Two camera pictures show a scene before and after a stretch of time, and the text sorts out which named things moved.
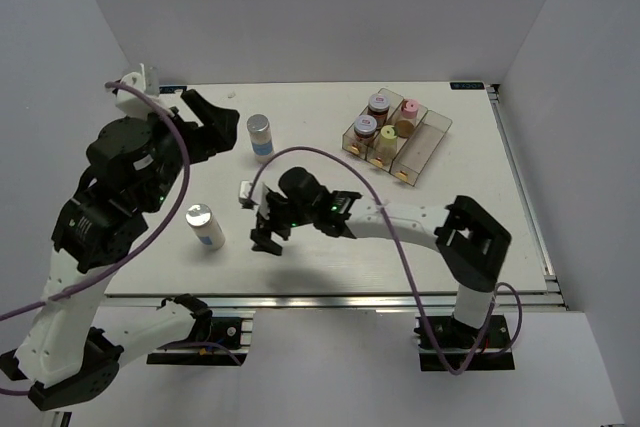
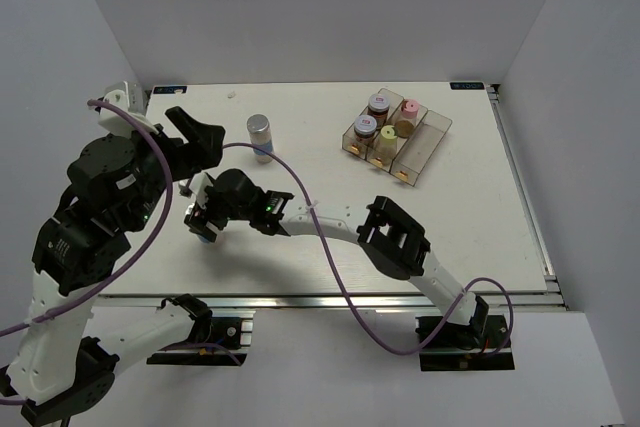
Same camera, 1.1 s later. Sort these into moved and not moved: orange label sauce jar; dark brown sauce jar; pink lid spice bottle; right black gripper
Moved: right black gripper
Not moved: dark brown sauce jar; pink lid spice bottle; orange label sauce jar
